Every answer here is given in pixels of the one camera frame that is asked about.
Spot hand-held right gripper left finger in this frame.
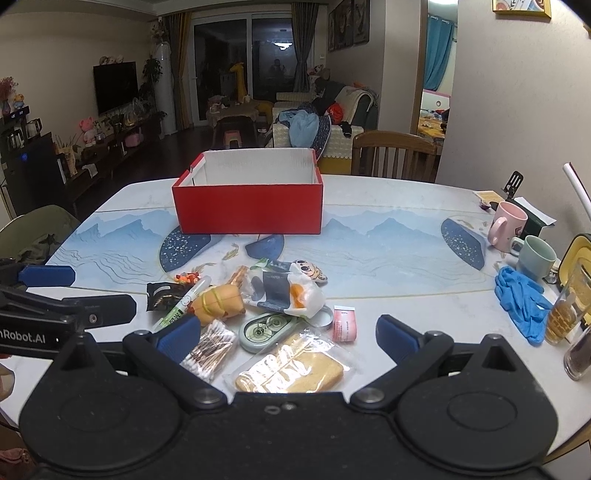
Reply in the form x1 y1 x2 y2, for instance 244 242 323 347
44 314 230 411

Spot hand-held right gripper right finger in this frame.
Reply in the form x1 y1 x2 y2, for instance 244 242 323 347
351 315 533 411

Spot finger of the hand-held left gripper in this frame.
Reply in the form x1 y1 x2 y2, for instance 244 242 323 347
0 258 76 288
0 286 138 334

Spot green and white pen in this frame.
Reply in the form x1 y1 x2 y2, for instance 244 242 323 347
152 275 212 331

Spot cotton swab pack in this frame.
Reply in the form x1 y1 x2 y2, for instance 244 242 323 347
181 320 238 382

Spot black snack packet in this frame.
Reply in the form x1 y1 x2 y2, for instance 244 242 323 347
147 281 186 313

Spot yellow squeaky toy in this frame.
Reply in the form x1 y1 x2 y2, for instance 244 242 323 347
190 284 245 329

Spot pink and white sachet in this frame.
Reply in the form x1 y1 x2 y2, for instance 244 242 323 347
332 305 359 343

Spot round white lid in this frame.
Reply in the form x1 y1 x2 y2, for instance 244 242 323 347
302 305 334 330

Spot biscuit stick packet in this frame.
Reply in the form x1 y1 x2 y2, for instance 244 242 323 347
226 265 251 292

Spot pale green oval case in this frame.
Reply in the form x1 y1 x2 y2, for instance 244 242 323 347
239 313 304 354

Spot cake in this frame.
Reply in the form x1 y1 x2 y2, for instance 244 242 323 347
225 330 362 394

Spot white printed plastic bag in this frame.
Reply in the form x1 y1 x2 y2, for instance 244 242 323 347
242 258 327 320

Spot red cardboard box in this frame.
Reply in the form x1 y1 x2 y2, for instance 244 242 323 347
172 148 324 235

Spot olive green chair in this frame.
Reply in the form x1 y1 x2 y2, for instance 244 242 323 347
0 205 79 265

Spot black water dispenser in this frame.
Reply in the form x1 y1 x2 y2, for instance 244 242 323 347
0 106 68 217

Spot blue rubber gloves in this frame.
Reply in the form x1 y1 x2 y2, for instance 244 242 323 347
495 267 555 345

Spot dark television cabinet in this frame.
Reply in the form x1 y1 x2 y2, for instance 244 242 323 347
55 113 167 204

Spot pink plush pig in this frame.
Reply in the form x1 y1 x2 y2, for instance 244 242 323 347
79 117 98 147

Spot pink mug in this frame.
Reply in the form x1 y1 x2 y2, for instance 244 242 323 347
488 202 528 253

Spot pale green mug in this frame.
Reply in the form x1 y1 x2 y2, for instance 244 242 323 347
511 235 558 281

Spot glass of tea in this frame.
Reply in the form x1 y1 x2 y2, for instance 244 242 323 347
545 272 588 346

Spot wooden chair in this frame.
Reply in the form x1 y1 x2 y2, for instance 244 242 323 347
351 130 438 183

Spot dark green box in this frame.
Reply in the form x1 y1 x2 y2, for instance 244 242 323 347
512 198 557 239

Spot glass jar with dark contents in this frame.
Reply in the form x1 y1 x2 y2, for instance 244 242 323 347
564 318 591 382

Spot dried flower vase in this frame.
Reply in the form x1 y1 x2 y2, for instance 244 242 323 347
0 76 20 116

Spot black phone stand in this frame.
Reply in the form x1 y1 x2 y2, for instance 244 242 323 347
501 171 525 202

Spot yellow and black container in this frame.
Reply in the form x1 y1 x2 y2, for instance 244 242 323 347
558 234 591 288

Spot black television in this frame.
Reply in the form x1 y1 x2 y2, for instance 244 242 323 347
93 61 139 116

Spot dark blue quilted blanket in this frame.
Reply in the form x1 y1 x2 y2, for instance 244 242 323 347
314 115 332 153

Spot bed with clothes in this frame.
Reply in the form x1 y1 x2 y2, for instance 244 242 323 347
418 90 451 139

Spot white tower air conditioner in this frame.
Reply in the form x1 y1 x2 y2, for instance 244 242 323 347
154 41 179 137

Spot sofa with cream cover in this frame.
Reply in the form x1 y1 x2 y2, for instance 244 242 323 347
272 85 379 174

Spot low coffee table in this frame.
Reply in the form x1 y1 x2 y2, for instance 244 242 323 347
206 100 260 149

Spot green potted plant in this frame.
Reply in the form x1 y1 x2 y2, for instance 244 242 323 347
140 55 165 116

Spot light blue jacket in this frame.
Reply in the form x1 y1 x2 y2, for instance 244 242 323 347
288 110 321 147

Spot white tube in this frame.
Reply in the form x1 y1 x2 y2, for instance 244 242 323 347
563 162 591 219

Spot yellow and grey curtain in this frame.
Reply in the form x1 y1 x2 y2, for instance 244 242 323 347
166 13 193 133

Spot yellow giraffe toy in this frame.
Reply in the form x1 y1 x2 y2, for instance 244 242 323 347
229 61 248 100

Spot blue curtain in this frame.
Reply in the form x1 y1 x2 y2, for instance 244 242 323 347
425 16 456 93

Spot yellow framed picture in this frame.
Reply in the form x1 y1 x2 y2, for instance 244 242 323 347
492 0 552 20

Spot dark wall pictures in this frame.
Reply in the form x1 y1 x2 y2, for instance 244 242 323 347
328 0 370 51

